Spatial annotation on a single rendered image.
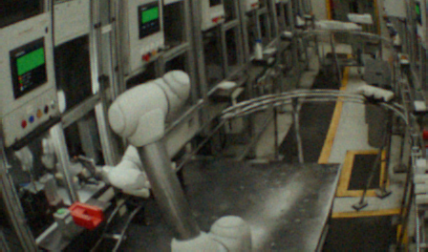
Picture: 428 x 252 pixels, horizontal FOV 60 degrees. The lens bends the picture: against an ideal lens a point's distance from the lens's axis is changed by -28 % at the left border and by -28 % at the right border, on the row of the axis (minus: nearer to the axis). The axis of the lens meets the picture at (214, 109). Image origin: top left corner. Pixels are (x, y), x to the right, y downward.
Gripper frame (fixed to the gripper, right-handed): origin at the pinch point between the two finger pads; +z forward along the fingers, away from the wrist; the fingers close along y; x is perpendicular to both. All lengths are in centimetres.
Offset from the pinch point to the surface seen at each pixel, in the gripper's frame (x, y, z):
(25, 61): 43, 66, -17
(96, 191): 1.9, -9.6, -13.3
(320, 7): -826, -10, -19
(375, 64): -409, -39, -145
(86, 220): 37.5, -5.1, -29.7
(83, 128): -24.8, 12.2, 7.1
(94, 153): -25.7, -1.9, 3.3
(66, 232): 51, -6, -26
